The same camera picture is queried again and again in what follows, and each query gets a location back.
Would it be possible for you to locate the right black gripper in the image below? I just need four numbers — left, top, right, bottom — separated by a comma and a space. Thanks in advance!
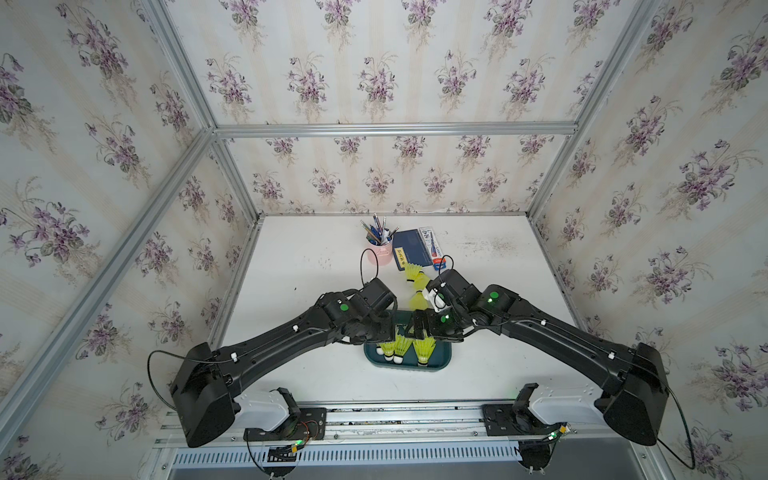
401, 306, 471, 341

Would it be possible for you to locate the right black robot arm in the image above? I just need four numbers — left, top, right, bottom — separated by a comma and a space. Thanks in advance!
406, 268, 671, 446

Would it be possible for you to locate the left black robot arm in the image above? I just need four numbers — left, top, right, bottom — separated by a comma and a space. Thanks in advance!
170, 278, 397, 448

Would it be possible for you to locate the dark teal storage tray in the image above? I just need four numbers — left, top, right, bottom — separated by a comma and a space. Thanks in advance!
363, 341, 453, 372

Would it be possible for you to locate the yellow shuttlecock centre pile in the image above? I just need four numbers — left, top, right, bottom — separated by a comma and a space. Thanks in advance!
404, 263, 430, 291

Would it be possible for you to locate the pink pen cup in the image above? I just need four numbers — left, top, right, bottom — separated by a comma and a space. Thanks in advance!
364, 243, 394, 267

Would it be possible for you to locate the dark blue book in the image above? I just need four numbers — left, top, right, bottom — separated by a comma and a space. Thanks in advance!
392, 229, 432, 271

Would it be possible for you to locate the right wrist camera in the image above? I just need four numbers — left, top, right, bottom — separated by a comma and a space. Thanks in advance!
423, 269, 481, 312

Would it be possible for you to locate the aluminium front rail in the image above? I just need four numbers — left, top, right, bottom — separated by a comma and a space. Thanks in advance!
156, 397, 626, 447

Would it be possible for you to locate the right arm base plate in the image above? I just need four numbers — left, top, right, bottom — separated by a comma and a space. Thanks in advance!
481, 402, 567, 437

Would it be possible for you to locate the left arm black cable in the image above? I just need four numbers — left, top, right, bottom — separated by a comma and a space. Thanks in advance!
146, 349, 199, 412

